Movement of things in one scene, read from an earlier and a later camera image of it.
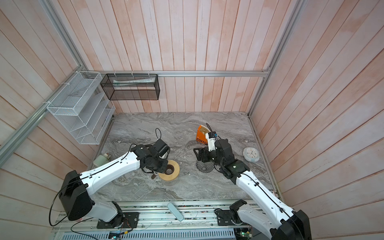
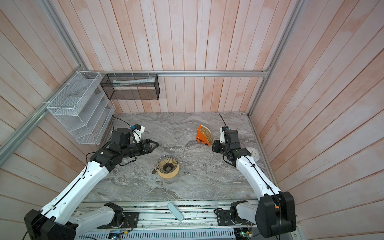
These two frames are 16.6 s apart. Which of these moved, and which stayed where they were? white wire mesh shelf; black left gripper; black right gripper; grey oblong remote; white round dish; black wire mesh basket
Moved: black left gripper; black right gripper
Stayed: white wire mesh shelf; white round dish; black wire mesh basket; grey oblong remote
